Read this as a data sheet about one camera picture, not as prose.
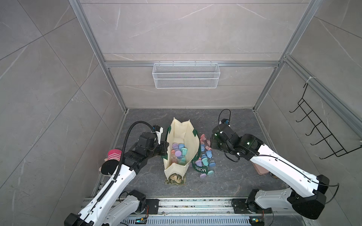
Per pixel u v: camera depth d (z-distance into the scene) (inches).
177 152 34.4
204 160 34.4
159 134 26.3
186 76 39.7
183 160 33.7
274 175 17.7
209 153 35.8
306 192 15.2
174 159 34.7
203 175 32.2
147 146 22.1
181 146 37.3
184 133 37.1
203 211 28.7
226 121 24.8
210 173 32.5
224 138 20.5
